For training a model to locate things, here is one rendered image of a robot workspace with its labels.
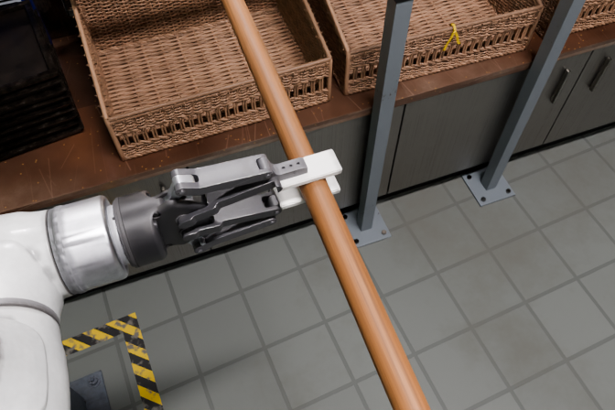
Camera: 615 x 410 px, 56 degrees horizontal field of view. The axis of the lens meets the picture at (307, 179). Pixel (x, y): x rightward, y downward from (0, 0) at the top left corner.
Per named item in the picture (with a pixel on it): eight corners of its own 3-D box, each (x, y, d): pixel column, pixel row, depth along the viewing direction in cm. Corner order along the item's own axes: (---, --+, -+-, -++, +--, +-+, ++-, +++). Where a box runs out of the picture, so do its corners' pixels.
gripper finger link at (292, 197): (281, 206, 63) (281, 210, 64) (340, 188, 65) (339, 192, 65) (272, 185, 65) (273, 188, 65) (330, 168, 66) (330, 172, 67)
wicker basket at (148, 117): (87, 37, 166) (52, -49, 143) (274, -8, 178) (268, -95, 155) (120, 165, 140) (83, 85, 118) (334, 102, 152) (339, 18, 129)
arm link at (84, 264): (72, 235, 64) (126, 220, 66) (83, 308, 60) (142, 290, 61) (42, 190, 57) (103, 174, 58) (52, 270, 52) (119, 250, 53)
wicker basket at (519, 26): (286, -12, 179) (284, -99, 156) (451, -48, 189) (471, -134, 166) (342, 99, 153) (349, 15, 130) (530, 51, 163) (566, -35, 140)
